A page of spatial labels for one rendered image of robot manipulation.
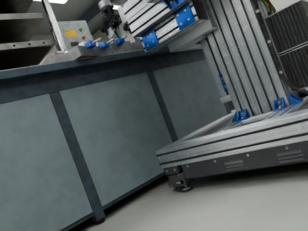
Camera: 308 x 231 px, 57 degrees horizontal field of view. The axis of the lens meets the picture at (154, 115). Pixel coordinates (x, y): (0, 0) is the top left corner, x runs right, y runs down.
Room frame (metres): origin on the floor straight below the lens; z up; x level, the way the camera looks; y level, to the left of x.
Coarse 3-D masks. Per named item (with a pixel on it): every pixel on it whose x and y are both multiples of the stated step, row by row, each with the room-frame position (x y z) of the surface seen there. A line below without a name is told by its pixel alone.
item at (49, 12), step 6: (42, 0) 2.29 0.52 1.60; (48, 0) 2.31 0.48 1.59; (48, 6) 2.29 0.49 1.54; (48, 12) 2.29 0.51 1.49; (48, 18) 2.30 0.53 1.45; (54, 18) 2.30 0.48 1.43; (54, 24) 2.29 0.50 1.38; (54, 30) 2.29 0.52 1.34; (60, 36) 2.30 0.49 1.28; (60, 42) 2.29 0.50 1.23; (60, 48) 2.29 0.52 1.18; (66, 48) 2.32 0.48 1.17
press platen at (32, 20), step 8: (0, 16) 2.14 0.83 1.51; (8, 16) 2.17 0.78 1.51; (16, 16) 2.21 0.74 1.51; (24, 16) 2.25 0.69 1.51; (32, 16) 2.29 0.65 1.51; (40, 16) 2.34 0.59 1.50; (0, 24) 2.20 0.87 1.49; (8, 24) 2.24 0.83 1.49; (16, 24) 2.29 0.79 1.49; (24, 24) 2.34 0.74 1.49; (32, 24) 2.39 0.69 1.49; (0, 32) 2.32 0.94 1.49; (8, 32) 2.37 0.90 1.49; (16, 32) 2.42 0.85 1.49; (24, 32) 2.47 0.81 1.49; (32, 32) 2.53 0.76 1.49; (0, 40) 2.46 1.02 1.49; (8, 40) 2.52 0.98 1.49; (16, 40) 2.58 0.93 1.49; (24, 40) 2.64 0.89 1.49
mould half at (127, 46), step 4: (136, 40) 1.79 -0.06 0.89; (112, 44) 1.67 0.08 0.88; (116, 44) 1.69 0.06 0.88; (120, 44) 1.71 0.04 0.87; (124, 44) 1.73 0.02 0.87; (128, 44) 1.75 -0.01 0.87; (132, 44) 1.77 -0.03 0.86; (136, 44) 1.79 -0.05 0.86; (140, 44) 1.81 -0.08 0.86; (112, 48) 1.66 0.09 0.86; (116, 48) 1.68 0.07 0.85; (120, 48) 1.70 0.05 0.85; (124, 48) 1.72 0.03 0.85; (128, 48) 1.74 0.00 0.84; (132, 48) 1.76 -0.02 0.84; (136, 48) 1.78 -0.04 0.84; (140, 48) 1.80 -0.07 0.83; (116, 52) 1.67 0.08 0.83; (120, 52) 1.69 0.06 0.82
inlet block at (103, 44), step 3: (111, 39) 1.51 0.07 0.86; (114, 39) 1.51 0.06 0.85; (102, 42) 1.52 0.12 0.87; (105, 42) 1.53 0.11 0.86; (108, 42) 1.52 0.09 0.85; (99, 45) 1.54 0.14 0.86; (102, 45) 1.53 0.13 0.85; (105, 45) 1.52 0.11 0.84; (108, 45) 1.54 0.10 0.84; (102, 48) 1.54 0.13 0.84; (105, 48) 1.56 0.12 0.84
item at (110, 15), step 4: (104, 8) 1.67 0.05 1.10; (108, 8) 1.66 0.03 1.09; (112, 8) 1.69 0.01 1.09; (104, 12) 1.70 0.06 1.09; (108, 12) 1.67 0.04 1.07; (112, 12) 1.67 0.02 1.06; (108, 16) 1.66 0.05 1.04; (112, 16) 1.67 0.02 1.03; (116, 16) 1.68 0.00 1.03; (104, 20) 1.70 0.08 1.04; (108, 20) 1.68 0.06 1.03; (112, 20) 1.65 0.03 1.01; (116, 20) 1.68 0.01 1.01; (108, 24) 1.69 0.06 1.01; (112, 24) 1.66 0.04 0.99; (116, 24) 1.70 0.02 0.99; (112, 28) 1.73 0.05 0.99
